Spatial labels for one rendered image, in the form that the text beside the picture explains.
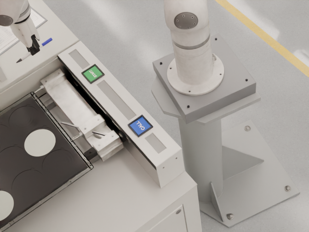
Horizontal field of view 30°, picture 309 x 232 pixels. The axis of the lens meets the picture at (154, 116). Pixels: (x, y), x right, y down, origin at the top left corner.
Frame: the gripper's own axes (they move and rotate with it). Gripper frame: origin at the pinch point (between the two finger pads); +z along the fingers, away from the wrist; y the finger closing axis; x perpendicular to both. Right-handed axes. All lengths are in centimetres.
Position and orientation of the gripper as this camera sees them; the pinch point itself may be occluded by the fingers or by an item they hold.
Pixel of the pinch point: (32, 47)
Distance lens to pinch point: 189.1
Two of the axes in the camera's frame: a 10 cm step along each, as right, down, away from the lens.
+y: 6.5, 5.9, -4.8
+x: 7.5, -5.9, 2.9
